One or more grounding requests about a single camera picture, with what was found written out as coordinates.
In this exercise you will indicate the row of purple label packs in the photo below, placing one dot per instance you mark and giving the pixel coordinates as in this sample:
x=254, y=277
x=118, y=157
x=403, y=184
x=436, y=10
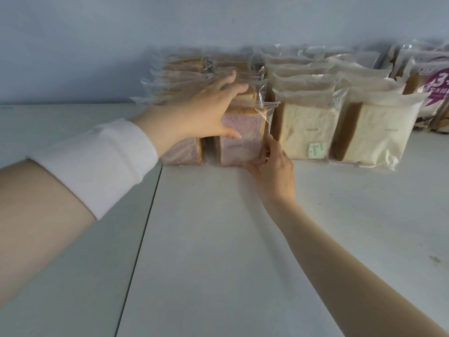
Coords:
x=435, y=84

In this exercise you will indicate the row of clear bread packs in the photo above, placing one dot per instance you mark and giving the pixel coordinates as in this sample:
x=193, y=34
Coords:
x=301, y=70

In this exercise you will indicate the person's right hand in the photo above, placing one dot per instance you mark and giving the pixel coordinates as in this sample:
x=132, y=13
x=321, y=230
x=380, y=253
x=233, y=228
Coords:
x=277, y=178

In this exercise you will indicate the clear bread packet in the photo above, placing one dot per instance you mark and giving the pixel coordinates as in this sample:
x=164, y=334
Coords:
x=305, y=129
x=379, y=136

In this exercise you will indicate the person's left forearm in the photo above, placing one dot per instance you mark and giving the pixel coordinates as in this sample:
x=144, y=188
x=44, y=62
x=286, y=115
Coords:
x=35, y=224

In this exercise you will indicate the person's right forearm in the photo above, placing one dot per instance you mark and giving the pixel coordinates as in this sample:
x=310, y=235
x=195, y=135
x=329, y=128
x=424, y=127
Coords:
x=350, y=277

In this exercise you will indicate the stack of purple swirl packs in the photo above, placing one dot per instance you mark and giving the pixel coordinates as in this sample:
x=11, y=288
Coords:
x=182, y=64

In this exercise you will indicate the white arm sleeve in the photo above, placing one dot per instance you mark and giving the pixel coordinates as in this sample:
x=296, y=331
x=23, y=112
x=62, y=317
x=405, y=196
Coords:
x=101, y=161

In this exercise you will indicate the person's left hand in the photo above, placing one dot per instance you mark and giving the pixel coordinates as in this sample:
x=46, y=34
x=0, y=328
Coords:
x=200, y=112

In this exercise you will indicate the white metal shelf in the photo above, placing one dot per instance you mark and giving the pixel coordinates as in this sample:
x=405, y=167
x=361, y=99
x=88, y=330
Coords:
x=210, y=242

